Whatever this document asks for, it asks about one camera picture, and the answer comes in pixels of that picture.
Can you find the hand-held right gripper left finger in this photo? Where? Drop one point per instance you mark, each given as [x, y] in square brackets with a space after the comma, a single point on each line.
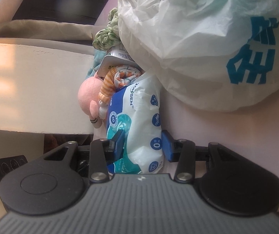
[118, 140]

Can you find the white blue wipes packet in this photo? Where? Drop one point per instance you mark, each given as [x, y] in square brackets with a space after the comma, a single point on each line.
[139, 107]

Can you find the orange striped towel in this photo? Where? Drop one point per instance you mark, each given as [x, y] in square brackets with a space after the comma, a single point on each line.
[124, 76]

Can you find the dark open box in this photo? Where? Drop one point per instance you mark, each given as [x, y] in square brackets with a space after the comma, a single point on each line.
[32, 30]

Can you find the teal cloth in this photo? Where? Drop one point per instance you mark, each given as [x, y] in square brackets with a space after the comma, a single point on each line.
[96, 61]

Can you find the white card tag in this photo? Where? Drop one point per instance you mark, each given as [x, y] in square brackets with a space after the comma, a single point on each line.
[107, 65]

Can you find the white knotted plastic bag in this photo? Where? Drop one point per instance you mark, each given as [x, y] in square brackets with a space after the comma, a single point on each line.
[190, 41]

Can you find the green scrunchie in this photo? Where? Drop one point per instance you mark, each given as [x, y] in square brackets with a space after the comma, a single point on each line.
[105, 37]

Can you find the white flat paper box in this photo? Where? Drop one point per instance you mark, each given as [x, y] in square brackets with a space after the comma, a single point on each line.
[121, 53]

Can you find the black device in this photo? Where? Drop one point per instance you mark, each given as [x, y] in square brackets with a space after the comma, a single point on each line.
[5, 168]

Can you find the pink plush toy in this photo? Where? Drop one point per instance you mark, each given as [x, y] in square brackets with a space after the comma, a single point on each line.
[88, 95]

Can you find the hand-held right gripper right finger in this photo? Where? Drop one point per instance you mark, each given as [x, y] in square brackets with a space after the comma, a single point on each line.
[166, 148]

